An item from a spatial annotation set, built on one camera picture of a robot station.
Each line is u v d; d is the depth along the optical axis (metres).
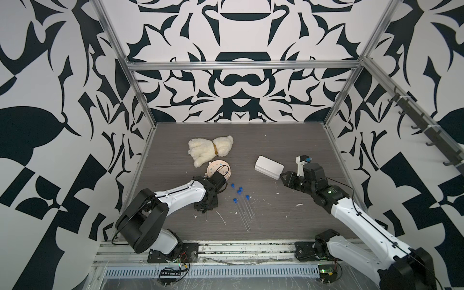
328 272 0.71
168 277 0.72
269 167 0.95
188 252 0.74
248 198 0.89
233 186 0.94
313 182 0.61
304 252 0.74
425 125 0.60
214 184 0.70
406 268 0.38
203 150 0.95
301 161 0.75
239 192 0.90
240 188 0.91
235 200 0.88
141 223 0.43
